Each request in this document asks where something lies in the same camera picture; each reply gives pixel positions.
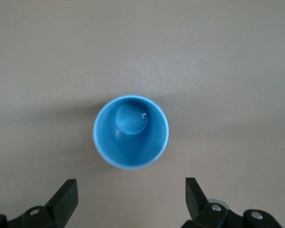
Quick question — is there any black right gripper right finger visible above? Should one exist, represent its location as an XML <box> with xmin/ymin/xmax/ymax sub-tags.
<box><xmin>181</xmin><ymin>177</ymin><xmax>282</xmax><ymax>228</ymax></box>

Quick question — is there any brown table cover mat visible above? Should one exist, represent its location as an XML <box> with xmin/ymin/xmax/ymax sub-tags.
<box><xmin>0</xmin><ymin>0</ymin><xmax>285</xmax><ymax>228</ymax></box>

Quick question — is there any blue plastic cup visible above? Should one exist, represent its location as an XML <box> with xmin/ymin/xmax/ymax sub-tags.
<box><xmin>93</xmin><ymin>95</ymin><xmax>170</xmax><ymax>171</ymax></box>

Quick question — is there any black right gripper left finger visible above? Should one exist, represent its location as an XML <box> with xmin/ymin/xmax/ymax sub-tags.
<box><xmin>0</xmin><ymin>179</ymin><xmax>79</xmax><ymax>228</ymax></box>

